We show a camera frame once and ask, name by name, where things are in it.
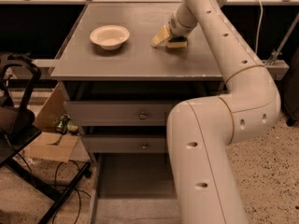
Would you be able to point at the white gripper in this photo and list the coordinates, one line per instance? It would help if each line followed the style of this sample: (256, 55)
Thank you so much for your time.
(175, 27)

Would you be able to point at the green and yellow sponge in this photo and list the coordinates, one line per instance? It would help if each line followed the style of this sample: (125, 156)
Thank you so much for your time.
(177, 43)

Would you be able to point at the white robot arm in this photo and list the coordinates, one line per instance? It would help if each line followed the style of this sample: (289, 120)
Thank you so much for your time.
(198, 130)

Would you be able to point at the grey drawer cabinet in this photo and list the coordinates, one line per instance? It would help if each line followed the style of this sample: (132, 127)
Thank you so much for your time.
(136, 59)

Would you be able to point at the grey top drawer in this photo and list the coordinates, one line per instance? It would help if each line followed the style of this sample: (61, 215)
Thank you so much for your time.
(122, 103)

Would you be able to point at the grey middle drawer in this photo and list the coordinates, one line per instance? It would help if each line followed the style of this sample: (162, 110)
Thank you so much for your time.
(125, 139)

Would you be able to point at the grey open bottom drawer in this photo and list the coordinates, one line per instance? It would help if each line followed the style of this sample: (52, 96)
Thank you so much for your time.
(134, 189)

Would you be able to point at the white paper bowl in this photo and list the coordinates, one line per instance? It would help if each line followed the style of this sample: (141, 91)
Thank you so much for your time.
(109, 37)

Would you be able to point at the green crumpled bag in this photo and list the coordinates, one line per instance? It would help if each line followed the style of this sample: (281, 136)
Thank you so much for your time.
(64, 125)

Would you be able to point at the black chair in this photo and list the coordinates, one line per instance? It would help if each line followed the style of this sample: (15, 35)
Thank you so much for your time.
(18, 131)

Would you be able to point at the brown cardboard piece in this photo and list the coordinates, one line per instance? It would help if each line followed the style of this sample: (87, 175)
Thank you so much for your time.
(51, 145)

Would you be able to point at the metal rail beam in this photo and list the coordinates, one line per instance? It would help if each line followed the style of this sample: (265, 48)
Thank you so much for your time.
(277, 70)

